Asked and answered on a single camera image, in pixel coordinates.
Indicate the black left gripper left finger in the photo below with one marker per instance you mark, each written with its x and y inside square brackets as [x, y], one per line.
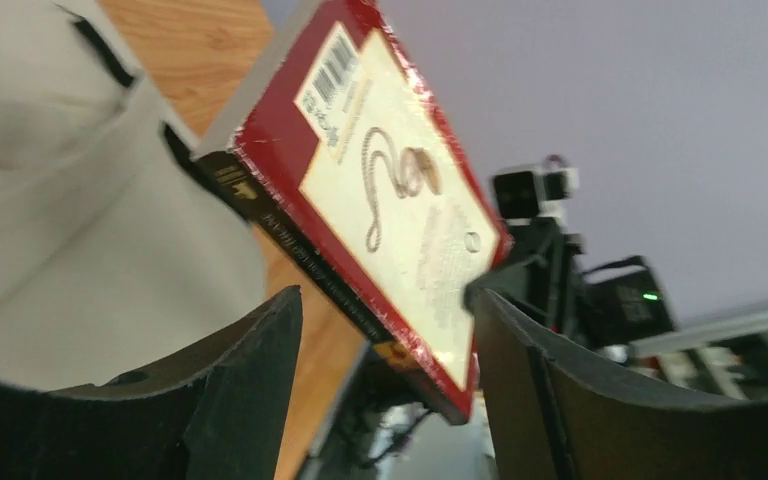
[215, 409]

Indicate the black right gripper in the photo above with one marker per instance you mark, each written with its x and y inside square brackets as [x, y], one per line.
[538, 278]

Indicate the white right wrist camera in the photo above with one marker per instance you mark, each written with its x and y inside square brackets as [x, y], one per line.
[535, 190]

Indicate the red bordered book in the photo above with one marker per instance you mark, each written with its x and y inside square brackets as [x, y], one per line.
[335, 146]

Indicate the beige canvas backpack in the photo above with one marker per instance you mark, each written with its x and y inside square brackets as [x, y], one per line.
[111, 255]

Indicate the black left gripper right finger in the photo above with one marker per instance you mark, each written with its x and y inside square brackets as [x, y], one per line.
[560, 411]

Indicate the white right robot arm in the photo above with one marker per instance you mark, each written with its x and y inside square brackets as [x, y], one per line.
[614, 303]

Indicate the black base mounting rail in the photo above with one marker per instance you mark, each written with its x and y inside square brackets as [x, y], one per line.
[385, 432]

